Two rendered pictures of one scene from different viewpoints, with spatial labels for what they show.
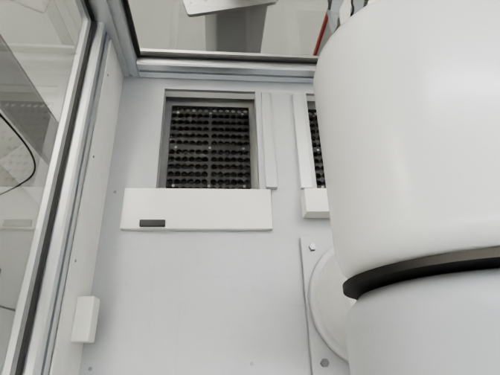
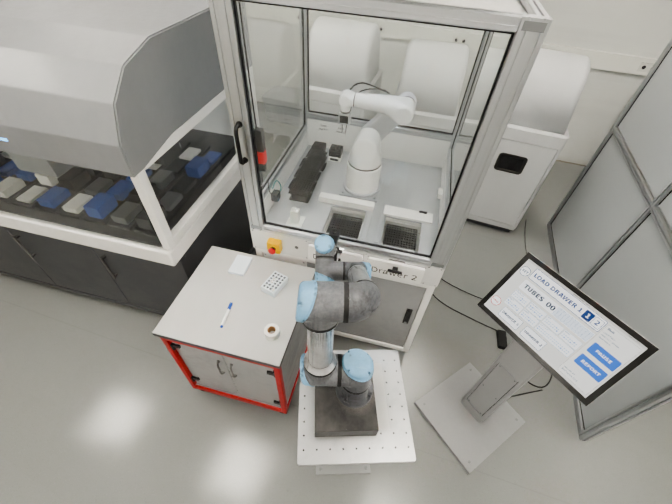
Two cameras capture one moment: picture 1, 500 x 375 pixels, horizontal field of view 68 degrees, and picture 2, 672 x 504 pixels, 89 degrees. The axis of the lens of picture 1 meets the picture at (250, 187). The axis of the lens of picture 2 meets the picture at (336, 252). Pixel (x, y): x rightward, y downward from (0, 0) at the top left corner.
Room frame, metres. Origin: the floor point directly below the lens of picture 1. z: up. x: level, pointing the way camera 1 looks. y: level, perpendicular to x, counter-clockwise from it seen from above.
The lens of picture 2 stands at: (1.79, 0.30, 2.22)
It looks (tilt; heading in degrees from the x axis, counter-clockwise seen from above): 47 degrees down; 203
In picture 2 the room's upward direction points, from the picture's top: 4 degrees clockwise
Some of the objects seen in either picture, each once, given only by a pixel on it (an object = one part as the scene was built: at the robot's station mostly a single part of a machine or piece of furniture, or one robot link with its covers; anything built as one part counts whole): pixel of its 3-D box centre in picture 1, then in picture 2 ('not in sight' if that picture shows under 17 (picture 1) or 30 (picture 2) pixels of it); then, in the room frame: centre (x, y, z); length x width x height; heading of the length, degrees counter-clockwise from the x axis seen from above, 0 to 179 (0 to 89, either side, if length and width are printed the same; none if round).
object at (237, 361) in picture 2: not in sight; (251, 335); (1.05, -0.51, 0.38); 0.62 x 0.58 x 0.76; 102
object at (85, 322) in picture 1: (85, 319); not in sight; (0.02, 0.20, 0.99); 0.07 x 0.03 x 0.03; 12
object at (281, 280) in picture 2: not in sight; (274, 283); (0.91, -0.40, 0.78); 0.12 x 0.08 x 0.04; 176
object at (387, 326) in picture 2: not in sight; (355, 254); (0.19, -0.21, 0.40); 1.03 x 0.95 x 0.80; 102
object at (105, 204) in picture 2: not in sight; (74, 128); (0.68, -1.91, 1.13); 1.78 x 1.14 x 0.45; 102
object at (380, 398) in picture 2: not in sight; (346, 423); (1.24, 0.19, 0.38); 0.30 x 0.30 x 0.76; 28
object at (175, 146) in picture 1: (210, 155); not in sight; (0.41, 0.10, 0.87); 0.22 x 0.18 x 0.06; 12
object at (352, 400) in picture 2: not in sight; (354, 383); (1.24, 0.19, 0.87); 0.15 x 0.15 x 0.10
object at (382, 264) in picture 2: not in sight; (394, 270); (0.61, 0.14, 0.87); 0.29 x 0.02 x 0.11; 102
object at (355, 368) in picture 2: not in sight; (355, 369); (1.24, 0.18, 0.99); 0.13 x 0.12 x 0.14; 115
